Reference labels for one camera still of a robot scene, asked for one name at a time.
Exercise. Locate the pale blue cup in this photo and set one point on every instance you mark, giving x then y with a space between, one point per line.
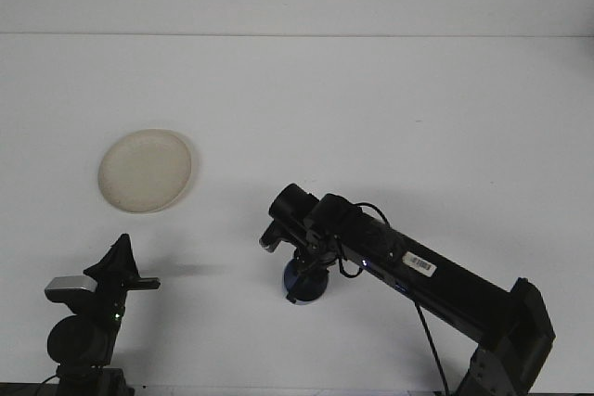
312 288

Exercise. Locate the pale round plate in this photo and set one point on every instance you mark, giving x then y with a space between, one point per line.
144 171

